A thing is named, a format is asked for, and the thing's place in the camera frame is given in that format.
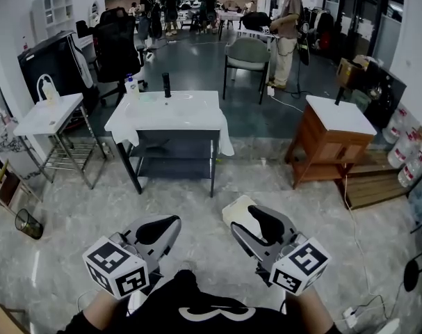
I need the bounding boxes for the person's left forearm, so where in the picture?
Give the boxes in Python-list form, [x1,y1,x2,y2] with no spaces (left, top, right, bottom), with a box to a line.
[81,288,129,327]

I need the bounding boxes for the pale green bin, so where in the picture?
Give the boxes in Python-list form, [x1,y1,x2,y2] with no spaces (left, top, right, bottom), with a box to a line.
[349,88,372,113]

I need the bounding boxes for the white soap bottle blue pump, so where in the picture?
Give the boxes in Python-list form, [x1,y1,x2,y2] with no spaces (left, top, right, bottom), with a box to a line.
[124,73,141,101]

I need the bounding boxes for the black white gaming chair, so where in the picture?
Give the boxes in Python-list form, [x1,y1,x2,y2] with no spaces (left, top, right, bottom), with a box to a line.
[17,29,97,116]

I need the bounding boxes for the white cubby shelf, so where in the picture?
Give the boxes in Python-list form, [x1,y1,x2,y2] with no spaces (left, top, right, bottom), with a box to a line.
[31,0,76,40]

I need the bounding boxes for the marble slab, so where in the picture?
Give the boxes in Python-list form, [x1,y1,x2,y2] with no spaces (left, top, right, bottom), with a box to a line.
[0,116,44,182]

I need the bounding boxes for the black pedestal fan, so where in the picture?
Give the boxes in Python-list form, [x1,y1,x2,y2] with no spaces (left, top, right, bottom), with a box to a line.
[403,244,422,293]

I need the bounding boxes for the white table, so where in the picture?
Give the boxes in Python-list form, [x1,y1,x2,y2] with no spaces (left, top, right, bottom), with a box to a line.
[236,26,281,48]

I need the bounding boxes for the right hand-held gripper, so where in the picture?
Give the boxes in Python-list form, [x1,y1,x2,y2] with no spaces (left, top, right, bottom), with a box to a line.
[230,205,332,296]

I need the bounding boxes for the chrome arched faucet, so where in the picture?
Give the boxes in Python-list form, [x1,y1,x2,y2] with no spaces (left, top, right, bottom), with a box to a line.
[35,73,61,106]

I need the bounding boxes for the cream plastic tray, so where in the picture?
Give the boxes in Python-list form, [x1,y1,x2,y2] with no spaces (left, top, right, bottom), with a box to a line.
[221,195,267,239]

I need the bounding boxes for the dark glass door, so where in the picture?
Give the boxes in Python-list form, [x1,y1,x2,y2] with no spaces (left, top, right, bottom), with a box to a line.
[323,0,406,61]

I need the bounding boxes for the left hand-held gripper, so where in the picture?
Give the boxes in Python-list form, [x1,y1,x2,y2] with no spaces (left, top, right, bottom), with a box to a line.
[81,214,182,301]

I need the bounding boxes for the black bag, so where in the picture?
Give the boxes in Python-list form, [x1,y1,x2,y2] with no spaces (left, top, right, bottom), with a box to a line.
[240,11,273,31]

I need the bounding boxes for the tall black faucet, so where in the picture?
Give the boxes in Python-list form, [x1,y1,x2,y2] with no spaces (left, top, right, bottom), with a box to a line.
[161,72,172,99]

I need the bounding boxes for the wooden slatted pallet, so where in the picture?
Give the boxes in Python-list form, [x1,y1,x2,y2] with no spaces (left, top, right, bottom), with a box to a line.
[335,150,419,211]

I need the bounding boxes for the dark clothes rack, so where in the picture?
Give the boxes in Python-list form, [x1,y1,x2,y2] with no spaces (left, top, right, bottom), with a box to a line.
[307,7,336,50]

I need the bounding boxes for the black mesh wastebasket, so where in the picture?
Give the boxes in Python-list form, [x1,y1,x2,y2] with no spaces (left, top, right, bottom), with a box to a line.
[15,207,44,241]

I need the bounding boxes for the person's black shirt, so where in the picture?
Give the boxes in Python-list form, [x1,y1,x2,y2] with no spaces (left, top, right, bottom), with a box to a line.
[56,269,343,334]

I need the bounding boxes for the brown wooden frame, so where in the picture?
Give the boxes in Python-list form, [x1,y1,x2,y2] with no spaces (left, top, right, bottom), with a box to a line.
[0,158,43,217]

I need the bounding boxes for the white washbasin dark stand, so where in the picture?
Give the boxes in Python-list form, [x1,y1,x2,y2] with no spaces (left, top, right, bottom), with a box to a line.
[104,90,229,198]

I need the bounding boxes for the black mesh office chair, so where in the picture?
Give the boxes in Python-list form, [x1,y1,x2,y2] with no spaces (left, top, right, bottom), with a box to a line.
[91,7,149,107]

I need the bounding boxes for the wooden vanity white basin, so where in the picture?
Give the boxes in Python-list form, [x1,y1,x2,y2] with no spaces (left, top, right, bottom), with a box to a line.
[284,94,378,190]

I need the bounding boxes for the black appliance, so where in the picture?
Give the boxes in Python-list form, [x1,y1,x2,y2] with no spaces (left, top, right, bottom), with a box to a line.
[363,61,408,129]

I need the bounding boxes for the person's right forearm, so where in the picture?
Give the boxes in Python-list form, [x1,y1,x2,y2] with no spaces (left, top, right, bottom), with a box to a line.
[283,286,334,332]

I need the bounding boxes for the cardboard box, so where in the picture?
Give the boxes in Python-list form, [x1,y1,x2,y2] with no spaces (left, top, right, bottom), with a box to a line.
[336,56,370,90]

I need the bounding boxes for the group of clear water jugs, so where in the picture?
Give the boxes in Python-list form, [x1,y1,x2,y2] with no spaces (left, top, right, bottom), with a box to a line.
[382,105,422,189]

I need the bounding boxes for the grey armchair black legs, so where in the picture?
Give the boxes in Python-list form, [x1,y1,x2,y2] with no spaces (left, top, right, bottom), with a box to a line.
[222,36,273,106]

